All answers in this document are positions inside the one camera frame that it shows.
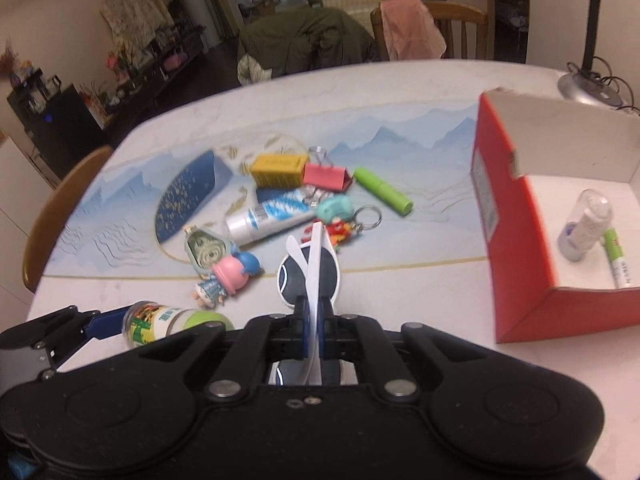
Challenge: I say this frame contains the white sunglasses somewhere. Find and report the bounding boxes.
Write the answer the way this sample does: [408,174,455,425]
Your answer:
[270,220,351,387]

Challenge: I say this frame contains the white quilted cloth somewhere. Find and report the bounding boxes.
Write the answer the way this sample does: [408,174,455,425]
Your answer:
[237,55,273,86]

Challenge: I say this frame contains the pink cloth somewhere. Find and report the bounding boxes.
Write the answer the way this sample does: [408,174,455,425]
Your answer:
[380,0,447,61]

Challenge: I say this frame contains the black cabinet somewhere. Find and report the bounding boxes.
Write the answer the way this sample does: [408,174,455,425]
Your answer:
[7,82,108,181]

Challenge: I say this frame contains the dark green jacket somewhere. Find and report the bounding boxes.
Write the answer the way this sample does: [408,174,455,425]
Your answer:
[239,6,377,78]

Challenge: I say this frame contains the small clear bottle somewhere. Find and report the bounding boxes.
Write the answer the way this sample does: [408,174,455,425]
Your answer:
[557,189,615,262]

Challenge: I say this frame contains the silver desk lamp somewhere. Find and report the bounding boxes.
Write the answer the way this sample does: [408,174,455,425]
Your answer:
[557,0,626,108]

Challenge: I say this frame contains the pink binder clip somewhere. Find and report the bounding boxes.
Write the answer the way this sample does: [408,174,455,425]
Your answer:
[300,146,354,206]

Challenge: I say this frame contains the white blue toothpaste tube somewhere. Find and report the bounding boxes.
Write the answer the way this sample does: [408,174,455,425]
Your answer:
[225,187,318,247]

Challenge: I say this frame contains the green lip balm tube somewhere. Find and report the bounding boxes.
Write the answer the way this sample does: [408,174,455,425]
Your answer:
[353,167,415,217]

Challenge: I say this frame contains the red figure keychain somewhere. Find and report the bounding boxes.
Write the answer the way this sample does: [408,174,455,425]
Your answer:
[302,205,383,253]

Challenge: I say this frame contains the blue landscape table mat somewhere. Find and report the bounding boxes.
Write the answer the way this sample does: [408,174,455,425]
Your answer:
[42,100,488,281]

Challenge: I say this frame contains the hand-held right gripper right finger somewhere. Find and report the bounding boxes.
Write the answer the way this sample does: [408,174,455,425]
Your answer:
[320,305,488,403]

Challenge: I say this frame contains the green white tube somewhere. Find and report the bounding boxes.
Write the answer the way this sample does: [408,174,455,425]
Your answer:
[602,227,635,290]

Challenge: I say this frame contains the black lamp cable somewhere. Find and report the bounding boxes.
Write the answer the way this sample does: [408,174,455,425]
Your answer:
[565,57,640,113]

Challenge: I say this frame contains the red cardboard box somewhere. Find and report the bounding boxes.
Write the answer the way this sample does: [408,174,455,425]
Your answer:
[470,87,640,345]

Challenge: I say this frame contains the patterned wall cloth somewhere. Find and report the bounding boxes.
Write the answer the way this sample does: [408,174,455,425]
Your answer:
[100,0,173,48]

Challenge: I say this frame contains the wooden slat-back chair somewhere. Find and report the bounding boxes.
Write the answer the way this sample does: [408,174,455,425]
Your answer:
[371,0,490,61]

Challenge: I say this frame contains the green-lidded clear jar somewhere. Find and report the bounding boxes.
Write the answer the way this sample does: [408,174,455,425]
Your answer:
[122,301,235,350]

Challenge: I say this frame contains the dark sideboard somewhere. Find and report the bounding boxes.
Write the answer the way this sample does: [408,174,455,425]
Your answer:
[75,25,206,126]

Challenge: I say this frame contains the pink-hatted toy figurine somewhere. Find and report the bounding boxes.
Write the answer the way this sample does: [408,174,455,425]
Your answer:
[194,251,265,311]

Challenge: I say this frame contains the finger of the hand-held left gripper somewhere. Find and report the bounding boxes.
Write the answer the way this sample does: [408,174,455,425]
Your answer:
[0,306,133,373]

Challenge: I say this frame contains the small yellow box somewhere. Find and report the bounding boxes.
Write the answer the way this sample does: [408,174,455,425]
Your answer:
[249,154,309,190]

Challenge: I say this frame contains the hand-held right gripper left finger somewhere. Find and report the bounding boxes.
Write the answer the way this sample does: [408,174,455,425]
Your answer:
[135,296,310,403]

